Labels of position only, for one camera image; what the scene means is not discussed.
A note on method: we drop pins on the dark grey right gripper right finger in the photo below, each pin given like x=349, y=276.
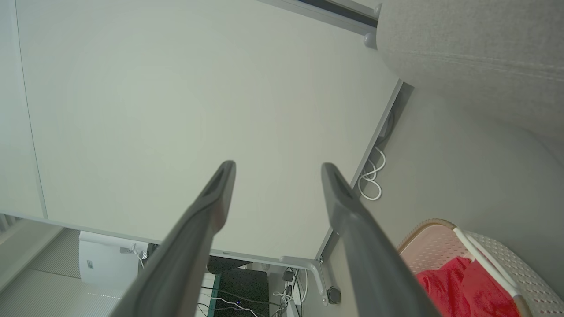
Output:
x=370, y=264

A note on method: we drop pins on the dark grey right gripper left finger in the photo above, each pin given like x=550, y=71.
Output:
x=185, y=255

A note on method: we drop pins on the red cloth garment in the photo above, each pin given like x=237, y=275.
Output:
x=458, y=290

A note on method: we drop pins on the black caster wheel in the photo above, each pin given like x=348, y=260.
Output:
x=334, y=295

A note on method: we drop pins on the black box with green edge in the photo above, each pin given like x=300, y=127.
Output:
x=242, y=286

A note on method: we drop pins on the white box appliance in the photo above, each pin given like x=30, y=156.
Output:
x=101, y=264

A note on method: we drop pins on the cream perforated laundry basket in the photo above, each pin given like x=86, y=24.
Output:
x=520, y=264

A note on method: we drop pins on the white partition board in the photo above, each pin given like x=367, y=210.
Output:
x=17, y=132
x=176, y=88

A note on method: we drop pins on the grey aluminium floor rail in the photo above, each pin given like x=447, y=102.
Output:
x=330, y=12

